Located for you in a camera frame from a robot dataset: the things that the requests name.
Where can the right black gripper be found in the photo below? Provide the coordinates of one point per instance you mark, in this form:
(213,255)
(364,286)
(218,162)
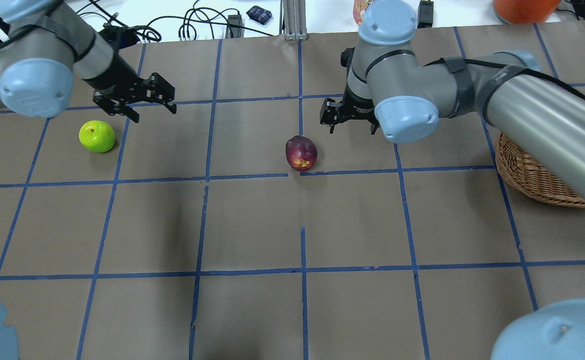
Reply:
(356,105)

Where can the orange bucket with lid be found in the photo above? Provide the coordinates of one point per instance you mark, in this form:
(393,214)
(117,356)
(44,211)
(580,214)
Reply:
(524,11)

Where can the small blue device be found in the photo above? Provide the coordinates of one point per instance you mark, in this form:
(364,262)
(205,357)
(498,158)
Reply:
(259,15)

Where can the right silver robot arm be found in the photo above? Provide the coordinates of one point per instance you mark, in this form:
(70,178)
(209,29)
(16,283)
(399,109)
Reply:
(387,87)

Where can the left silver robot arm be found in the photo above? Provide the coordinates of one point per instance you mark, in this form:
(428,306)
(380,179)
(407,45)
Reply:
(49,46)

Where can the green apple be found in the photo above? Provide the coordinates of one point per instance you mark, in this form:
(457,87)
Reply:
(97,136)

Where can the aluminium frame post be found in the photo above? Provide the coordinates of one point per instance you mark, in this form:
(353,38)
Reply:
(293,24)

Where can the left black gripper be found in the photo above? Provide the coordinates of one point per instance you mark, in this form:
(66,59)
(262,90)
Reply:
(114,76)

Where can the black power adapter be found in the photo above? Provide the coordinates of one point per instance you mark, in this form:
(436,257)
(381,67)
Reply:
(425,14)

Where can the dark red apple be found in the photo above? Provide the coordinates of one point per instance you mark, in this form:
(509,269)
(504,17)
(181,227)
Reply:
(301,153)

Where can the wicker basket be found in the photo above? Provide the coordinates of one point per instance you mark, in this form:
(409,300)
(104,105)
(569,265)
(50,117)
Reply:
(525,174)

